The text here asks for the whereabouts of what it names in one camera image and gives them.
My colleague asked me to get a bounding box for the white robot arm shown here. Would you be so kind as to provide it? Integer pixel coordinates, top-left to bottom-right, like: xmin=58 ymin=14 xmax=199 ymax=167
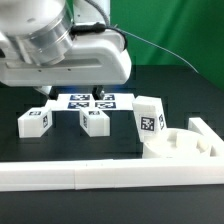
xmin=0 ymin=0 xmax=131 ymax=99

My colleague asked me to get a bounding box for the white sheet with tags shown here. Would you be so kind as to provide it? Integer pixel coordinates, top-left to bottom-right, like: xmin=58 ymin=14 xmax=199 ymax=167
xmin=45 ymin=93 xmax=134 ymax=111

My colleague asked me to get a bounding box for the white round stool seat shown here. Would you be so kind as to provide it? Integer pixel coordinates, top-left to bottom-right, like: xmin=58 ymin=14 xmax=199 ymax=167
xmin=142 ymin=128 xmax=211 ymax=159

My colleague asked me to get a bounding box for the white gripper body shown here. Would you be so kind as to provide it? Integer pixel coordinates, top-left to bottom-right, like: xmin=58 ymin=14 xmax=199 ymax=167
xmin=0 ymin=30 xmax=131 ymax=87

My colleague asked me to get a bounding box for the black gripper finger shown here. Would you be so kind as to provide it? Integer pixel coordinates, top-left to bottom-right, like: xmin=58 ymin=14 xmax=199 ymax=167
xmin=92 ymin=85 xmax=105 ymax=100
xmin=35 ymin=86 xmax=52 ymax=99

